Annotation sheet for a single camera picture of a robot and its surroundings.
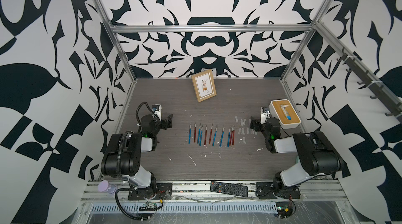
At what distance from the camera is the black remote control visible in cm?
74

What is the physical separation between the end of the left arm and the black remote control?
1.12 feet

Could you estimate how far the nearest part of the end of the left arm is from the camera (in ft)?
2.39
